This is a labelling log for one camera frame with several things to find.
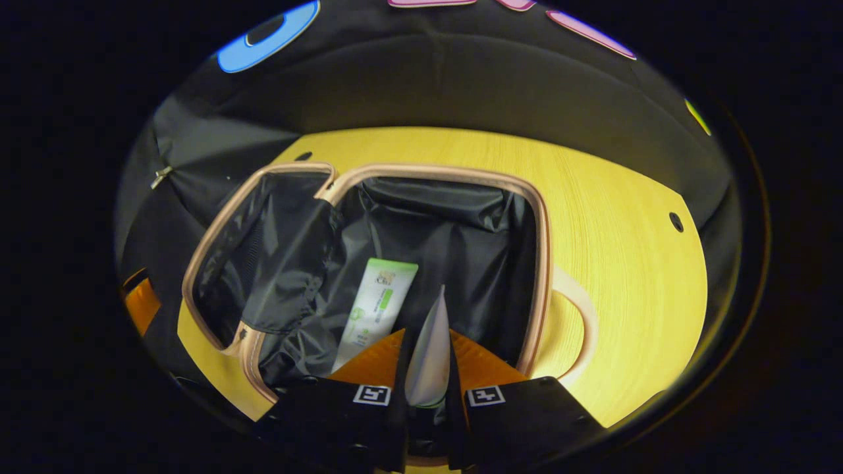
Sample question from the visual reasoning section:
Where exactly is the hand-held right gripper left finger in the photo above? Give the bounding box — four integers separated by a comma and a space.
254, 328, 409, 473

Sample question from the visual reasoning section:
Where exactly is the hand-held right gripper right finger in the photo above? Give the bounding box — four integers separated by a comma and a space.
448, 328, 605, 472

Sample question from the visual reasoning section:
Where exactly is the plain white cream tube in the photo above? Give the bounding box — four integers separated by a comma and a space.
404, 284, 452, 408

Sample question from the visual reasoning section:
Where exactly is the white green-label cream tube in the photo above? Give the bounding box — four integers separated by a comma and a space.
331, 258, 420, 373

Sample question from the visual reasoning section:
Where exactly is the cream pink suitcase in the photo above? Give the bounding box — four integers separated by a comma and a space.
181, 161, 600, 465

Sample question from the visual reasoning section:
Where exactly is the black backdrop cloth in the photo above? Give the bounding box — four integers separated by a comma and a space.
113, 0, 748, 396

